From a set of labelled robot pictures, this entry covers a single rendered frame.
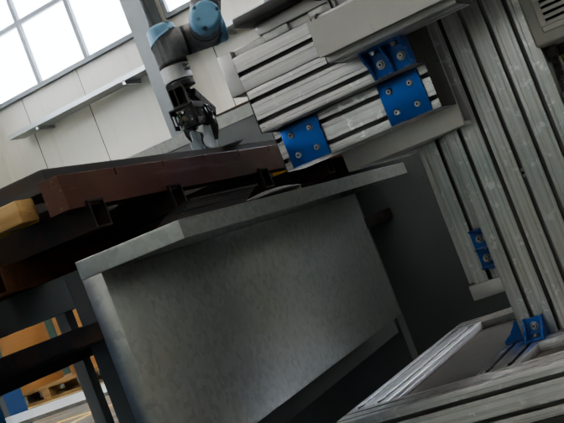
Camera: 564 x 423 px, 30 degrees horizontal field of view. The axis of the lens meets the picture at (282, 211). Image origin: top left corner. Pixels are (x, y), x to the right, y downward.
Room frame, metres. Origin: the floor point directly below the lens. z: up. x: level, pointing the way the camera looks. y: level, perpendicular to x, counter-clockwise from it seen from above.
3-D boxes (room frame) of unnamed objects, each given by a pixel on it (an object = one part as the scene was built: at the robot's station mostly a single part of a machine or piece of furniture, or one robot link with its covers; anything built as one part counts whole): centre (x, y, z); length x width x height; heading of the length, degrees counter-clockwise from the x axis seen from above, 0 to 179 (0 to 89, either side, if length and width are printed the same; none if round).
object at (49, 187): (2.46, 0.03, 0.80); 1.62 x 0.04 x 0.06; 157
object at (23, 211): (1.76, 0.42, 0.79); 0.06 x 0.05 x 0.04; 67
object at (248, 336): (2.26, 0.07, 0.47); 1.30 x 0.04 x 0.35; 157
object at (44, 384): (10.96, 2.69, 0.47); 1.32 x 0.80 x 0.95; 62
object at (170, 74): (2.62, 0.12, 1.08); 0.08 x 0.08 x 0.05
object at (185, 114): (2.61, 0.12, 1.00); 0.09 x 0.08 x 0.12; 157
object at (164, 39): (2.62, 0.12, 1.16); 0.09 x 0.08 x 0.11; 97
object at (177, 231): (2.23, -0.01, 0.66); 1.30 x 0.20 x 0.03; 157
